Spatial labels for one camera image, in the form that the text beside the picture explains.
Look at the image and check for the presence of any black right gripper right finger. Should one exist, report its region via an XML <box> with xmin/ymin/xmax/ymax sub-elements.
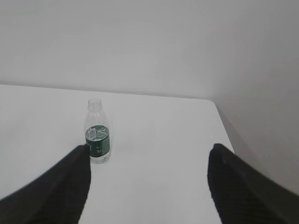
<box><xmin>207</xmin><ymin>143</ymin><xmax>299</xmax><ymax>224</ymax></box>

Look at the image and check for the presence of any clear green-label water bottle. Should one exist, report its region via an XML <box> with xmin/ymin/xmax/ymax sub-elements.
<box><xmin>85</xmin><ymin>98</ymin><xmax>111</xmax><ymax>164</ymax></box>

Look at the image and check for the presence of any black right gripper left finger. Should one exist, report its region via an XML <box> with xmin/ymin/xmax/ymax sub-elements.
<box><xmin>0</xmin><ymin>144</ymin><xmax>91</xmax><ymax>224</ymax></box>

